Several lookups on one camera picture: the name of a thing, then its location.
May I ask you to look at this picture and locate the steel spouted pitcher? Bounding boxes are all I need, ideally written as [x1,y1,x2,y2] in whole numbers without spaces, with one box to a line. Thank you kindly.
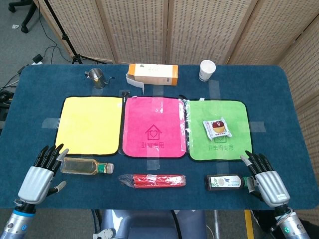
[84,68,115,89]

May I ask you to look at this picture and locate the packaged snack cake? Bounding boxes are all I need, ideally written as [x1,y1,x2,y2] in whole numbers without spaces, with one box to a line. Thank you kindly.
[202,117,233,139]

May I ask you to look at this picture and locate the green cloth with house print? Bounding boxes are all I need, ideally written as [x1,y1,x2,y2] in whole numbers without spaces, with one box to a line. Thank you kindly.
[185,99,253,162]

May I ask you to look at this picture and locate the dark brown labelled bottle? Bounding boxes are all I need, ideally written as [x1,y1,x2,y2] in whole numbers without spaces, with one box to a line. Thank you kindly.
[204,174,255,192]

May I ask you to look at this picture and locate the yellow cloth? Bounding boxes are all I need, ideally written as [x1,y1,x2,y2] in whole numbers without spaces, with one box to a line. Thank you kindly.
[54,96,124,157]

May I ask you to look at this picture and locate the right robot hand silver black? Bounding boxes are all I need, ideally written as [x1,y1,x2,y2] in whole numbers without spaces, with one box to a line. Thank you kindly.
[240,150,291,208]

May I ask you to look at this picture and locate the black office chair base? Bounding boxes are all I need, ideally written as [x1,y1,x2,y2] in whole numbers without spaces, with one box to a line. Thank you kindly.
[8,0,38,34]

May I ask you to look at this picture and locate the white paper cup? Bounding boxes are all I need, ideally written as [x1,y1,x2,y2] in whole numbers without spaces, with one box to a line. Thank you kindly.
[198,59,217,82]

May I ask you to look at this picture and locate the pink cloth with house print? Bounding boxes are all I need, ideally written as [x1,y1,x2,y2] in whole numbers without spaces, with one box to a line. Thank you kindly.
[121,96,188,159]

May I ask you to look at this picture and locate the clear bottle with yellow liquid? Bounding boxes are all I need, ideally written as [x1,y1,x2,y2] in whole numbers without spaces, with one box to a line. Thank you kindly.
[60,157,115,176]

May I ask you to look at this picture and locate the orange and white carton box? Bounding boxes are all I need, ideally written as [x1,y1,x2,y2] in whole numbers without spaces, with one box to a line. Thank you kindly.
[126,63,179,92]

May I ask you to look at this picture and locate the clear tape strip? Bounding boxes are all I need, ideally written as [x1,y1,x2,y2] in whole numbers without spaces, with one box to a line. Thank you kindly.
[147,157,160,170]
[208,80,220,100]
[41,117,61,129]
[249,121,265,133]

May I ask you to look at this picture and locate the blue felt table cover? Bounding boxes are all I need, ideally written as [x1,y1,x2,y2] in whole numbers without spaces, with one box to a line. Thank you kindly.
[0,64,314,210]

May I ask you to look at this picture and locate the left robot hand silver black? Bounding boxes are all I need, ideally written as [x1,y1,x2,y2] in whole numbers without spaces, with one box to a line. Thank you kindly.
[17,143,70,205]

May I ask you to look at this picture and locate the red sticks in plastic bag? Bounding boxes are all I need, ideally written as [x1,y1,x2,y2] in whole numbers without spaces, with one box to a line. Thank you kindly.
[118,174,187,189]

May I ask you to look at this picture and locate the black tripod stand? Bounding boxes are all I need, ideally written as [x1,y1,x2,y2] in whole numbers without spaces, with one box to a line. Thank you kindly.
[43,0,108,65]

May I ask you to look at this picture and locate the grey robot torso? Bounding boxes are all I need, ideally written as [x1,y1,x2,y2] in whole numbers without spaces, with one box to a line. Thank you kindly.
[93,209,207,239]

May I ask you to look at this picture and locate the black cable bundle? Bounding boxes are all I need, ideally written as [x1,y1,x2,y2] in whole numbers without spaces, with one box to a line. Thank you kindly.
[0,90,14,121]

